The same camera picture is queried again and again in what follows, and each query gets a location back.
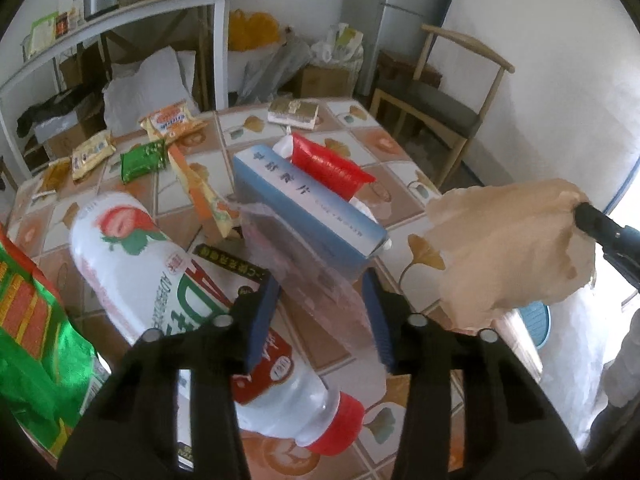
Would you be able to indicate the brown cardboard box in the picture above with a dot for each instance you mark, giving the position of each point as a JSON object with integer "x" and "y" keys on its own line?
{"x": 327, "y": 82}

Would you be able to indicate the white mattress blue edge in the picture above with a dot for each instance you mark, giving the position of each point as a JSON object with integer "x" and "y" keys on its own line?
{"x": 550, "y": 85}

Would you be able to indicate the small green packet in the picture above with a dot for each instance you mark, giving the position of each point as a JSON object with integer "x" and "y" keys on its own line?
{"x": 142, "y": 160}

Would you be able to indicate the dark wooden stool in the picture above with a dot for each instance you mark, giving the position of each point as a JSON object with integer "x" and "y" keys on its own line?
{"x": 405, "y": 67}

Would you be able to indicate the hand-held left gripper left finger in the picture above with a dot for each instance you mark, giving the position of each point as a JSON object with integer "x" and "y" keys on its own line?
{"x": 262, "y": 320}

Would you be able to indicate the white shelf table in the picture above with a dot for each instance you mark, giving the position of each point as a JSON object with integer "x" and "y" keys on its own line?
{"x": 125, "y": 10}

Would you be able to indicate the orange white biscuit packet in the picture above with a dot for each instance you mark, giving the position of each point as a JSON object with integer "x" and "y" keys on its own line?
{"x": 172, "y": 120}

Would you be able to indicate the grey plastic bag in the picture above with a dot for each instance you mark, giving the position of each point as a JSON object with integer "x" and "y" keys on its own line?
{"x": 275, "y": 67}

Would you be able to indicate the wooden chair dark seat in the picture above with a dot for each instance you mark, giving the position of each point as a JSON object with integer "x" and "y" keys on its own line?
{"x": 430, "y": 100}

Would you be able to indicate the blue plastic basket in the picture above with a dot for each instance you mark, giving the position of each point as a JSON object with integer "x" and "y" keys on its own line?
{"x": 535, "y": 325}

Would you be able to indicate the green orange snack bag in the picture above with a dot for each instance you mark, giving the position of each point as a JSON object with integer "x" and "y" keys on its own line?
{"x": 35, "y": 340}

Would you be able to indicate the beige paper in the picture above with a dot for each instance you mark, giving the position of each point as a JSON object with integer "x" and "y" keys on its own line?
{"x": 500, "y": 250}

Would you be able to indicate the green labelled packet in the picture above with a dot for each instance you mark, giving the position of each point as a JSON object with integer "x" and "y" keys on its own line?
{"x": 41, "y": 35}

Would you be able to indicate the white plastic bags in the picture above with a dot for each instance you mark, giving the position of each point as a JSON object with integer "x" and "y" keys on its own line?
{"x": 340, "y": 42}

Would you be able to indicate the ginkgo patterned tablecloth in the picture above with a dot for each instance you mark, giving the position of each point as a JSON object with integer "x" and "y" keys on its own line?
{"x": 370, "y": 150}

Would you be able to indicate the black cloth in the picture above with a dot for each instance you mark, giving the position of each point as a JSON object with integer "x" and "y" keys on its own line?
{"x": 45, "y": 107}

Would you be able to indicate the red plastic packet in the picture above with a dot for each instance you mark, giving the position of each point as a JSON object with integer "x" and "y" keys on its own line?
{"x": 325, "y": 162}

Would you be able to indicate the white drink bottle red cap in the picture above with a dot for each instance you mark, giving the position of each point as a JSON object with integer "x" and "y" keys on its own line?
{"x": 145, "y": 280}

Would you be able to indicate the small yellow sachet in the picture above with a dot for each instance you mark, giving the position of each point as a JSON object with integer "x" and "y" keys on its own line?
{"x": 52, "y": 177}

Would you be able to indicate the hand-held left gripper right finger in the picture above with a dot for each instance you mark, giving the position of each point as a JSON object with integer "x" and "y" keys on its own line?
{"x": 375, "y": 315}

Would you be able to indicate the white tissue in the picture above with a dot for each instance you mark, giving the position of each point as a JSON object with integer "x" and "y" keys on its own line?
{"x": 365, "y": 210}

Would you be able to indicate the yellow plastic bag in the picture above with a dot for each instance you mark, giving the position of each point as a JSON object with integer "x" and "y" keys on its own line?
{"x": 252, "y": 30}

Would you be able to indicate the orange wrapper strip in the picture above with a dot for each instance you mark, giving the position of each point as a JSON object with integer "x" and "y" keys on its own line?
{"x": 200, "y": 195}

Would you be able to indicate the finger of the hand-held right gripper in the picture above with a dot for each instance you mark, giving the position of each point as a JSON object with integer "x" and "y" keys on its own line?
{"x": 595, "y": 220}

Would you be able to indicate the clear plastic wrapper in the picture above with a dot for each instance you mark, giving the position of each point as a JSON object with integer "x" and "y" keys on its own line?
{"x": 320, "y": 285}

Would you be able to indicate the blue cardboard box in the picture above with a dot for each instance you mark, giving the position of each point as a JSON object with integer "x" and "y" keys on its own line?
{"x": 300, "y": 200}

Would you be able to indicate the red seasoning packet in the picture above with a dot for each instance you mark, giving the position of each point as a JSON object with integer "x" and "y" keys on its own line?
{"x": 61, "y": 24}

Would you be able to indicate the cardboard box with grey plastic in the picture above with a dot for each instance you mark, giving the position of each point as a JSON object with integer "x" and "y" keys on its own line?
{"x": 70, "y": 135}

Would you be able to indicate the small white bottle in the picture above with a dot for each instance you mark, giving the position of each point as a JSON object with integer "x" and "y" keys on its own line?
{"x": 76, "y": 12}

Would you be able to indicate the yellow snack packet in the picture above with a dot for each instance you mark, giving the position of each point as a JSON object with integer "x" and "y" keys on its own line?
{"x": 92, "y": 152}

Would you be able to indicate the white sack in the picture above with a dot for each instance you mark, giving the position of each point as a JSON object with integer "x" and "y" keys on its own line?
{"x": 145, "y": 90}

